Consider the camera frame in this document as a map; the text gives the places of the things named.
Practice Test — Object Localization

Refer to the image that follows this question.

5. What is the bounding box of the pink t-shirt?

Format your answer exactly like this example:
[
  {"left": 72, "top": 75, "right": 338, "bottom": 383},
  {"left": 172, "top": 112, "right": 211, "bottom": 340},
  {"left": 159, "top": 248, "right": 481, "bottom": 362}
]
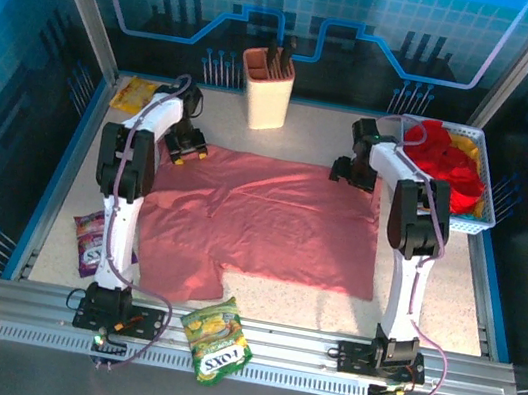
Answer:
[{"left": 125, "top": 133, "right": 396, "bottom": 335}]

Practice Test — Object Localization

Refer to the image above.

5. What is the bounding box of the yellow snack bag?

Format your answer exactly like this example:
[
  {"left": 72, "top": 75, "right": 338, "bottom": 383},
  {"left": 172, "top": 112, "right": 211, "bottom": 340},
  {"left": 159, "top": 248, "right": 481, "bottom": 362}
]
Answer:
[{"left": 107, "top": 72, "right": 161, "bottom": 119}]

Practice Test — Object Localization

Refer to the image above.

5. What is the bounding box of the beige knife block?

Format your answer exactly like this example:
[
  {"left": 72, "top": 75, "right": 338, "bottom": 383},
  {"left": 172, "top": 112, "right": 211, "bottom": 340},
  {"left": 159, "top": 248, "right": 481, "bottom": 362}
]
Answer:
[{"left": 230, "top": 43, "right": 300, "bottom": 136}]

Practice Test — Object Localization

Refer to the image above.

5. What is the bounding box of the red t-shirt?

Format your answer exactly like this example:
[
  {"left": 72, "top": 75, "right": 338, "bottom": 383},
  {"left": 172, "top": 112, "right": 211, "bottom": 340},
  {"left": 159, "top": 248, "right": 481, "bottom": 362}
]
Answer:
[{"left": 391, "top": 114, "right": 495, "bottom": 219}]

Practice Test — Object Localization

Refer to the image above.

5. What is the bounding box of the yellow t-shirt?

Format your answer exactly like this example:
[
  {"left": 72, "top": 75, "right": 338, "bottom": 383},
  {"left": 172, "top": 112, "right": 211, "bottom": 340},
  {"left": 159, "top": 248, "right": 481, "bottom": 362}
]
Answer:
[{"left": 436, "top": 130, "right": 498, "bottom": 220}]

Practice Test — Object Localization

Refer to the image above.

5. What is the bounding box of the teal t-shirt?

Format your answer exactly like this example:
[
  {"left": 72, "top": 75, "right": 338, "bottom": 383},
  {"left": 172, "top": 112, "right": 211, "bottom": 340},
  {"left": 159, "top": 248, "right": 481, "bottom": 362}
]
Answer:
[{"left": 450, "top": 210, "right": 488, "bottom": 226}]

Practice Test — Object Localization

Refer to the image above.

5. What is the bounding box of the white plastic mesh basket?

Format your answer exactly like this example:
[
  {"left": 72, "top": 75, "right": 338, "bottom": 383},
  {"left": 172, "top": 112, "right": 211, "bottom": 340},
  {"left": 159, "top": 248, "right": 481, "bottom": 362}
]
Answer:
[{"left": 383, "top": 112, "right": 513, "bottom": 240}]

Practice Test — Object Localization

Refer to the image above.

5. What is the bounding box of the purple candy bag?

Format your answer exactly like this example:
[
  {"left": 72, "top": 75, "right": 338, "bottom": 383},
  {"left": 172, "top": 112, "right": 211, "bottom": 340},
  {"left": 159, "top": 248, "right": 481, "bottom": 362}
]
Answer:
[{"left": 63, "top": 205, "right": 146, "bottom": 288}]

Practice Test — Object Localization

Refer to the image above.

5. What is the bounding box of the green candy bag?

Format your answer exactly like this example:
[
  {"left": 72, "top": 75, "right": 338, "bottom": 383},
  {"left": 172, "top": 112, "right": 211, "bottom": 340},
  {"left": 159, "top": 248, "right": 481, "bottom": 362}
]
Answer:
[{"left": 170, "top": 288, "right": 263, "bottom": 393}]

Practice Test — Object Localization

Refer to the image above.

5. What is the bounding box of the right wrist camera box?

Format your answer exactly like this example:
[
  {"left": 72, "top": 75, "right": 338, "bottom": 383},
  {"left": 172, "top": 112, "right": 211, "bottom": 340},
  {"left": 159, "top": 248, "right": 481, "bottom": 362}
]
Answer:
[{"left": 349, "top": 115, "right": 384, "bottom": 148}]

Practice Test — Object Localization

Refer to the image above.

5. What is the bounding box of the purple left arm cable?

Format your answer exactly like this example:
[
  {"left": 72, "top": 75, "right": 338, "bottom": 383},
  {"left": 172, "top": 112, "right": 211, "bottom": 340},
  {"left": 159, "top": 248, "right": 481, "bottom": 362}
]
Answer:
[{"left": 81, "top": 64, "right": 213, "bottom": 379}]

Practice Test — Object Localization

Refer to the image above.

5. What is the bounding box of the black knife handle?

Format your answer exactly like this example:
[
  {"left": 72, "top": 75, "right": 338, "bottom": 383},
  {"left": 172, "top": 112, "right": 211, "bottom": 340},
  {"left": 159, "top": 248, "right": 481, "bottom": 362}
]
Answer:
[
  {"left": 262, "top": 35, "right": 281, "bottom": 76},
  {"left": 276, "top": 32, "right": 300, "bottom": 81}
]

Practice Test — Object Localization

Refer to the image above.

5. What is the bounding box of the aluminium frame post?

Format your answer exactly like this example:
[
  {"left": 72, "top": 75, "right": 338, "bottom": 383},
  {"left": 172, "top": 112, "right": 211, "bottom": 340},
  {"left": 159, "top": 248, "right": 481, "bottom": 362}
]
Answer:
[
  {"left": 467, "top": 0, "right": 528, "bottom": 139},
  {"left": 16, "top": 0, "right": 134, "bottom": 86}
]

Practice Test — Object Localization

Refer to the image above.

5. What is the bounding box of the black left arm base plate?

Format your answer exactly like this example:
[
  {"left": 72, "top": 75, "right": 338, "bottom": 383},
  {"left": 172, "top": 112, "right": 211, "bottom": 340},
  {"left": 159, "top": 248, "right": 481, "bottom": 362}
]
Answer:
[{"left": 71, "top": 295, "right": 169, "bottom": 344}]

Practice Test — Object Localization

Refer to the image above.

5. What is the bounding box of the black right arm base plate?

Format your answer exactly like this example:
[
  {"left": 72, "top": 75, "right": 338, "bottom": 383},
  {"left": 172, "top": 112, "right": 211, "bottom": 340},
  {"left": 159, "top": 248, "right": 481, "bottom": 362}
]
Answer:
[{"left": 333, "top": 338, "right": 430, "bottom": 388}]

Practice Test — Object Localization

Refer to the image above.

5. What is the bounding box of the aluminium frame rail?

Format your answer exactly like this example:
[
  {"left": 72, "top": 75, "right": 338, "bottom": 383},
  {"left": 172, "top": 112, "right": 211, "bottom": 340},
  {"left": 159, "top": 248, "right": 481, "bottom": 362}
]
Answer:
[{"left": 0, "top": 274, "right": 521, "bottom": 395}]

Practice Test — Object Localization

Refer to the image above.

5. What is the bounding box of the slotted grey cable duct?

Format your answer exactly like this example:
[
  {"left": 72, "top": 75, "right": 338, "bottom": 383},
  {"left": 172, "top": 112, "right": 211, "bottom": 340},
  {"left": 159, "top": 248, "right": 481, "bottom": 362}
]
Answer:
[{"left": 0, "top": 321, "right": 376, "bottom": 395}]

